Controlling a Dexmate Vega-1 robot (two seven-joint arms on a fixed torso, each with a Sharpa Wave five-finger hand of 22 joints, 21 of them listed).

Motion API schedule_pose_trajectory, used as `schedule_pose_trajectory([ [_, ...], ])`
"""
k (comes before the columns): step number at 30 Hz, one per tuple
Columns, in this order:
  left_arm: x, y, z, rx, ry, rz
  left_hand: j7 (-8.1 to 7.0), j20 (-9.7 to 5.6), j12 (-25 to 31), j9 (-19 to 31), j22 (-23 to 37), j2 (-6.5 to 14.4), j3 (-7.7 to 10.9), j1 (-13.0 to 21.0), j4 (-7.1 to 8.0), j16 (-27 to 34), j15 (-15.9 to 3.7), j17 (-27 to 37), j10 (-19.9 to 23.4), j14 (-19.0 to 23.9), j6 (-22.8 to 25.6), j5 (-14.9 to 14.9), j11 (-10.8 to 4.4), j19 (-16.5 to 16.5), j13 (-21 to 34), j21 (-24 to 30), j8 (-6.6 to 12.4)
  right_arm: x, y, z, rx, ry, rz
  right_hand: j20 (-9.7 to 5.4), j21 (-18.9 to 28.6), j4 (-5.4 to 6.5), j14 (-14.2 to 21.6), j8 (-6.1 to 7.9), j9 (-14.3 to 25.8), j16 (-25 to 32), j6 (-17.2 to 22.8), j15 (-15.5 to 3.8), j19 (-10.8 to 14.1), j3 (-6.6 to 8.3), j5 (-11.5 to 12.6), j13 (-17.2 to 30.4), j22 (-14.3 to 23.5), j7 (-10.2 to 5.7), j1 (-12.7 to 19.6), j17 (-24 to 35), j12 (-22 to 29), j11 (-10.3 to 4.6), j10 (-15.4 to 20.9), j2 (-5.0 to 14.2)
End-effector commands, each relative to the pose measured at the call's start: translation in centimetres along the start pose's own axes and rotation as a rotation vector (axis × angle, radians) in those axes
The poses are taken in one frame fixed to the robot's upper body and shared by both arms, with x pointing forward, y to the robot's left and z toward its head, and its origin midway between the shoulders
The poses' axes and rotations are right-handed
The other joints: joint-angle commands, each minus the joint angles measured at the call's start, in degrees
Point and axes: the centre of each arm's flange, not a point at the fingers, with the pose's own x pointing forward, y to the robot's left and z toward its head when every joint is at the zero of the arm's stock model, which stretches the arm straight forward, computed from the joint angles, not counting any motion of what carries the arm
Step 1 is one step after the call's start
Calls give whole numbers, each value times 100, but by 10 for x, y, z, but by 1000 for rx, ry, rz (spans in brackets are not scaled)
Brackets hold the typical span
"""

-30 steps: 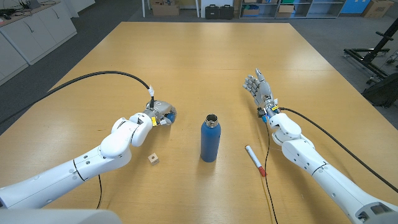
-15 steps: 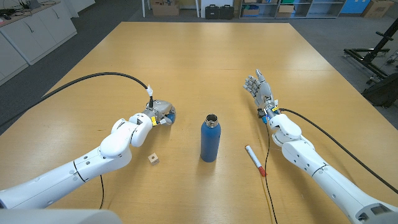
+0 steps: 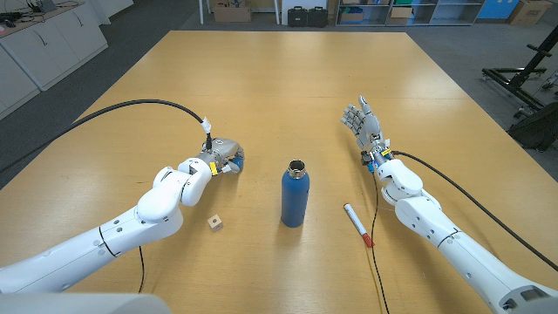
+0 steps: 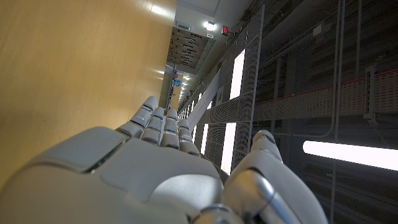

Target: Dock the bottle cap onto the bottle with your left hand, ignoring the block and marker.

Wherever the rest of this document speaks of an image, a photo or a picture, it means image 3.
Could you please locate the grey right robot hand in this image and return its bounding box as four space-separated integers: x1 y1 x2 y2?
340 94 391 154

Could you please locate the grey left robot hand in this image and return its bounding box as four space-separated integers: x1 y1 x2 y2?
198 137 246 175

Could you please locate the blue metal bottle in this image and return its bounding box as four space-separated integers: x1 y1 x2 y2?
280 159 311 229

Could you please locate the white marker with red cap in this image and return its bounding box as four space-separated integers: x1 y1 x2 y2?
343 202 376 249

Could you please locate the small cardboard box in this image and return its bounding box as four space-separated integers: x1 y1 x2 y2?
386 5 413 25

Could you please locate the black hard case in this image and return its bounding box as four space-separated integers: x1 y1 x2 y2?
307 5 329 28
287 5 309 28

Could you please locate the grey shelf unit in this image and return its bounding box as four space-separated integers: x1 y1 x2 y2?
335 0 486 27

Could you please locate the white board panel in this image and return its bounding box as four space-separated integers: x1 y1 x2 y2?
281 0 332 26

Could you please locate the black wheeled stand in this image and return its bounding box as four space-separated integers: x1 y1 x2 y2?
481 25 558 119

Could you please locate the blue panel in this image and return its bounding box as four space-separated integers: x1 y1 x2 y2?
477 0 521 20

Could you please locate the printed cardboard box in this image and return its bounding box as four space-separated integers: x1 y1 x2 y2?
507 0 554 26

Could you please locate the white cabinet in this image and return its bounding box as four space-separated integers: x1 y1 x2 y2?
0 0 109 121

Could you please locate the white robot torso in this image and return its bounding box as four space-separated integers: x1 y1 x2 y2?
0 292 172 314

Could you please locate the dark grey device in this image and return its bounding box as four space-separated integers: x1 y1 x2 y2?
25 0 58 13

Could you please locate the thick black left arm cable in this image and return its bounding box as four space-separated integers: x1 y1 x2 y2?
0 99 214 169

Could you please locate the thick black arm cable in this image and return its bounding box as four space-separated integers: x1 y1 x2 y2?
391 150 558 272
0 99 214 169

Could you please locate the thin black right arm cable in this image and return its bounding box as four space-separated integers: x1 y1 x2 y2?
370 172 391 314

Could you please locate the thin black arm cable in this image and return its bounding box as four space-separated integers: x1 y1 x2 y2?
137 246 146 294
370 172 391 314

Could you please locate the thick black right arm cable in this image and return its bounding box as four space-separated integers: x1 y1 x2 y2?
391 150 558 272

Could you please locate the white table frame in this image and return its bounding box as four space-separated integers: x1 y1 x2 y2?
199 0 281 25

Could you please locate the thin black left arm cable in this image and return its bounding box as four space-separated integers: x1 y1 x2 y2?
137 246 146 294

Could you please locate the black cable bundle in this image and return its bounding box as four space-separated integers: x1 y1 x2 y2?
0 10 23 28

